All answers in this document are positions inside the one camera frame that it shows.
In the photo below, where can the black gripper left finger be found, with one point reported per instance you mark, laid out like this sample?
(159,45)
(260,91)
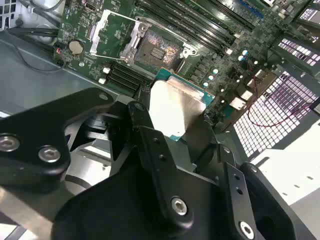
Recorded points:
(30,130)

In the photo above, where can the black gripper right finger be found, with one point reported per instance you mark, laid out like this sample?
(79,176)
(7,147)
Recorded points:
(240,187)

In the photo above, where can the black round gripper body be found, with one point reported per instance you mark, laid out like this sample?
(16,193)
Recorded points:
(120,205)

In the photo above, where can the silver topped CPU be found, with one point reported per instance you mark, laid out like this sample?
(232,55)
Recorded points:
(175,105)

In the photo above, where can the metal socket cover frame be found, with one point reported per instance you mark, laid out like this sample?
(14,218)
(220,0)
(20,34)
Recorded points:
(98,37)

